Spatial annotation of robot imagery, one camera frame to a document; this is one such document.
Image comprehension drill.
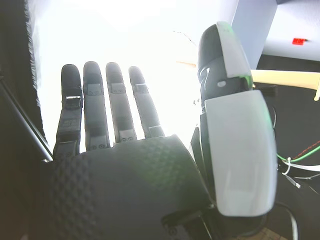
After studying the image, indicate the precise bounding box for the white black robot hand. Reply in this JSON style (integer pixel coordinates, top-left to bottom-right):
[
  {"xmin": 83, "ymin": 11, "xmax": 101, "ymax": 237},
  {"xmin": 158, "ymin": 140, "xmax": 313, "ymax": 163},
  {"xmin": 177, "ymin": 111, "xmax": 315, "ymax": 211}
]
[{"xmin": 29, "ymin": 21, "xmax": 279, "ymax": 240}]

